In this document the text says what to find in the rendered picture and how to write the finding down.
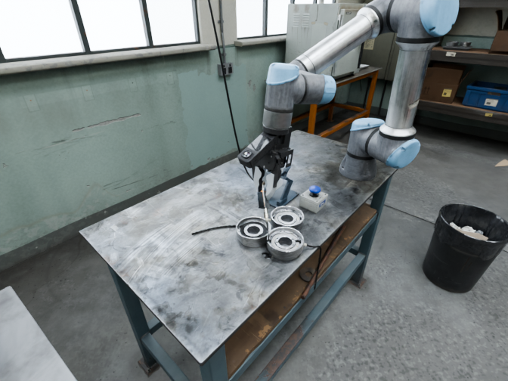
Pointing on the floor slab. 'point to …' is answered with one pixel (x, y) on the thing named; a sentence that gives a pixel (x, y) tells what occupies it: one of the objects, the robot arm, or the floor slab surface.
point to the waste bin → (463, 246)
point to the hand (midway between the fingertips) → (262, 194)
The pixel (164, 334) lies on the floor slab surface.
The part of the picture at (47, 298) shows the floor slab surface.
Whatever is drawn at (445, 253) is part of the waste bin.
